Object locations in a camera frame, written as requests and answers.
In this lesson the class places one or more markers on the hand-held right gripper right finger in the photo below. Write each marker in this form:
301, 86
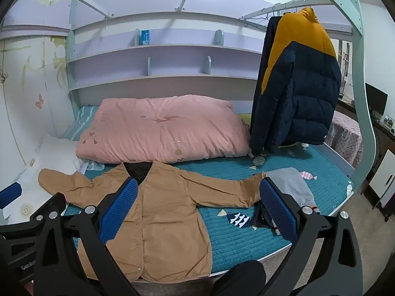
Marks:
277, 209

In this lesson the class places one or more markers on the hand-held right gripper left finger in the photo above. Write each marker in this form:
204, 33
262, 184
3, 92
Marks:
122, 209

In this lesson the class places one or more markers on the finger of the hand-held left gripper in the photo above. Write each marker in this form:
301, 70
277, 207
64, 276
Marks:
10, 195
34, 219

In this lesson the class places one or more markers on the tan jacket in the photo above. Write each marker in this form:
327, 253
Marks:
166, 209

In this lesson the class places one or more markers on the dark patterned garment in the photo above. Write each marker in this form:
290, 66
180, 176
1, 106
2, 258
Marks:
264, 217

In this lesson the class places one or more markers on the grey garment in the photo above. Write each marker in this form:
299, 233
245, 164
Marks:
293, 182

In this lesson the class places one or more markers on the teal quilted bed mat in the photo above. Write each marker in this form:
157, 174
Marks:
247, 243

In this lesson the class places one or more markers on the person's leg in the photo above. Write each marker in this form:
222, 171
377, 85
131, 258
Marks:
240, 279

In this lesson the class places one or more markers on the pink quilt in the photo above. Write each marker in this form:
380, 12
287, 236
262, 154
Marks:
160, 126

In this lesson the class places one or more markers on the blue striped pillow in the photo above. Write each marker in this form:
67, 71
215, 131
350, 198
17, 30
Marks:
83, 120

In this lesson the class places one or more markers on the yellow-green pillow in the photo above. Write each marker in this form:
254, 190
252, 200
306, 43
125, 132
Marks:
244, 117

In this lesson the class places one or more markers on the black hanging jacket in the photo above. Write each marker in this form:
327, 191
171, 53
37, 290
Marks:
257, 114

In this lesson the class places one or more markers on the pink checked tablecloth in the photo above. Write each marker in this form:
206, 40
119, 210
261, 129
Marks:
345, 138

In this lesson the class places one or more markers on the white cabinet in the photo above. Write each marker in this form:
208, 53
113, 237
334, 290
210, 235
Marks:
382, 178

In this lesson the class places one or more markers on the navy and yellow puffer jacket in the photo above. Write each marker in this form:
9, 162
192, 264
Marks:
311, 98

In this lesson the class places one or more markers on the black monitor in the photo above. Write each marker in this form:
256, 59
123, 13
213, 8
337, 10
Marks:
376, 98

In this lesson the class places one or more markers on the small blue box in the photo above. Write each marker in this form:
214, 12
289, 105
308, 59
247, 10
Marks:
145, 37

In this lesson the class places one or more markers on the white wall socket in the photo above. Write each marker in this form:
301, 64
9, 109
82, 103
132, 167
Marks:
26, 210

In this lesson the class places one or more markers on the pale green bed frame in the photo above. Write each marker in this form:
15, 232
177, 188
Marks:
365, 114

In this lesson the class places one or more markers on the small photo frame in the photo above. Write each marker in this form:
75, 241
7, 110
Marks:
388, 120

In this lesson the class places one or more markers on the lilac wall shelf unit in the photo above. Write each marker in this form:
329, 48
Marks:
172, 61

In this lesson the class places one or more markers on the white clothes rail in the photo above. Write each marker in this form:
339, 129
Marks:
262, 10

